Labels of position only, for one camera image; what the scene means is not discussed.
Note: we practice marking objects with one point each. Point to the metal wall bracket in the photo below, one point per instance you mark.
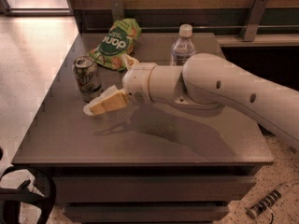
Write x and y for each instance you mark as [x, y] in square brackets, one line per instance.
[250, 29]
[117, 9]

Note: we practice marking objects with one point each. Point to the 7up soda can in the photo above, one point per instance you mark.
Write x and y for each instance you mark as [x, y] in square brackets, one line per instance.
[87, 74]

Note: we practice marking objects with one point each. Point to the right metal wall bracket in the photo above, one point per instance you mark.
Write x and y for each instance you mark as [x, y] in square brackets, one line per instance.
[250, 29]

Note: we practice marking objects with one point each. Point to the lower cabinet drawer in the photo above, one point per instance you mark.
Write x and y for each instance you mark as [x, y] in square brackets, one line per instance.
[145, 214]

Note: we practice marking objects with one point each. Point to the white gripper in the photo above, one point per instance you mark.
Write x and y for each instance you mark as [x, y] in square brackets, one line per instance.
[135, 82]

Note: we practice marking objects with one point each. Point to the black chair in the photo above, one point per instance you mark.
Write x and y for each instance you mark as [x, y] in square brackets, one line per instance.
[11, 199]

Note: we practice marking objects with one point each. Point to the green chip bag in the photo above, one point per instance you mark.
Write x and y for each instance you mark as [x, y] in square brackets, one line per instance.
[119, 40]

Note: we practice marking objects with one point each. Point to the clear plastic water bottle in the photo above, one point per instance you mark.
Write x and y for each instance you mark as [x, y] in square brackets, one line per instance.
[183, 48]

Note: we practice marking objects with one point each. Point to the cabinet drawer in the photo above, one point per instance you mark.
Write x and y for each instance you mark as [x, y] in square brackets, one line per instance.
[145, 214]
[153, 189]

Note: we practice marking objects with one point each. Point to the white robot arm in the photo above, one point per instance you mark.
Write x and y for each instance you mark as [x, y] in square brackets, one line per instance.
[204, 85]

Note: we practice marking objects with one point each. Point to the upper cabinet drawer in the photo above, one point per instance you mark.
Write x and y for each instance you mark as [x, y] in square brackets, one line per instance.
[153, 189]

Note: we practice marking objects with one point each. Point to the left metal wall bracket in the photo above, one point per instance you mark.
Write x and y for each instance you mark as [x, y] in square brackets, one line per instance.
[117, 9]

